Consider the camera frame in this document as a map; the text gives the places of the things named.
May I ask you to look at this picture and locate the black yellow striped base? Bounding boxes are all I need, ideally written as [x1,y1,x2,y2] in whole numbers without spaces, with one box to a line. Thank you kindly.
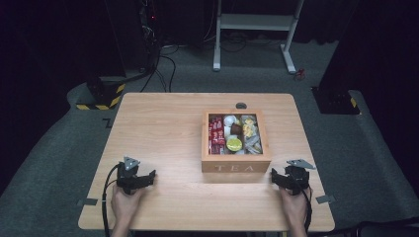
[76,76,126,112]

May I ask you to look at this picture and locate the row of red sachets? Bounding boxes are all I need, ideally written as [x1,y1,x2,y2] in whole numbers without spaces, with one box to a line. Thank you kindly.
[208,116,227,155]

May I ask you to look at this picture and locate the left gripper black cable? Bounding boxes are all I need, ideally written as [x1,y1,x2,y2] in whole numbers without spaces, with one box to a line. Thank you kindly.
[101,163,121,237]

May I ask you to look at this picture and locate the white metal stand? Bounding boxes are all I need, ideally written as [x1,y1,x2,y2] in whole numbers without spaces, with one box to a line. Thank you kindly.
[212,0,305,75]

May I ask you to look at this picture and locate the black equipment rack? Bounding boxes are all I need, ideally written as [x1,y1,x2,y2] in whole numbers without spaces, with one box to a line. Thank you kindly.
[137,0,162,72]

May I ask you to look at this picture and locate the person's right hand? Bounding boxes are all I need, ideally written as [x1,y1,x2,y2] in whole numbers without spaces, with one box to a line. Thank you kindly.
[280,187,312,224]

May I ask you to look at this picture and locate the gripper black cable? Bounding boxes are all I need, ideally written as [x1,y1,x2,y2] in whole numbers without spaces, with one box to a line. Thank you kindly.
[101,163,121,237]
[294,179,313,233]

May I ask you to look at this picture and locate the yellow-green capsule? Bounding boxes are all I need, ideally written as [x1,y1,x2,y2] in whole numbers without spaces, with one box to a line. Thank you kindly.
[225,137,243,152]

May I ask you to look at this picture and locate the black floor cable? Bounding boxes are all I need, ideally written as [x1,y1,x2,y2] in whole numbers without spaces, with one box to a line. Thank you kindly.
[139,53,178,94]

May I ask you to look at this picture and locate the person's left hand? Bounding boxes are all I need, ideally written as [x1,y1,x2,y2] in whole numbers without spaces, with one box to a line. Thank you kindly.
[111,185,145,222]

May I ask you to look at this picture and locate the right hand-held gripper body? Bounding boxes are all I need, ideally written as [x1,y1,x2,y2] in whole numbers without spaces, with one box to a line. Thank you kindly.
[285,158,316,197]

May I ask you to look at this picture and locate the black base block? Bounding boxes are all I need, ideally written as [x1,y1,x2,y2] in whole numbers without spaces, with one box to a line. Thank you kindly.
[310,86,361,116]

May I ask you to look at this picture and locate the wooden tea box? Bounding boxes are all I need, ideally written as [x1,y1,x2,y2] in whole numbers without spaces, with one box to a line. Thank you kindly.
[201,109,272,174]

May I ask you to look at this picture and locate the white wrapped packets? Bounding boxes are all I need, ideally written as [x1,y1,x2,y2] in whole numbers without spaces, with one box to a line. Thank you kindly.
[241,115,263,155]

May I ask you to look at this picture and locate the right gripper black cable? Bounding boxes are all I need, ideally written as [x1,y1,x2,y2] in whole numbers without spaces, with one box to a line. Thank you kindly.
[294,179,313,233]

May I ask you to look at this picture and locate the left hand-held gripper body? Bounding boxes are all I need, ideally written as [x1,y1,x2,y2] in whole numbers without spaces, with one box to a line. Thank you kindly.
[117,156,142,196]

